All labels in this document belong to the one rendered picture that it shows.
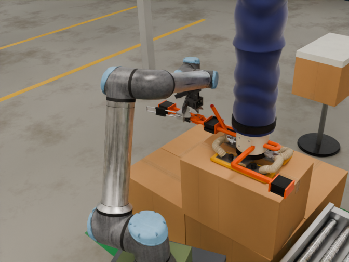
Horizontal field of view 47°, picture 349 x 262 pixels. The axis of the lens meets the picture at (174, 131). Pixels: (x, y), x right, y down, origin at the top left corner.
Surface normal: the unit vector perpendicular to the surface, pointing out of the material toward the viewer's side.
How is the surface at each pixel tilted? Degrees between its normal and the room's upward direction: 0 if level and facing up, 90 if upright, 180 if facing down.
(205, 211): 90
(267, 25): 76
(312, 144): 0
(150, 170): 0
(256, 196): 90
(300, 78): 90
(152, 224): 3
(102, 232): 69
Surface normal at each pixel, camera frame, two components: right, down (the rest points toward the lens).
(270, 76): 0.58, 0.16
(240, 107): -0.81, 0.10
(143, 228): 0.00, -0.84
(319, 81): -0.69, 0.40
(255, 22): -0.29, 0.24
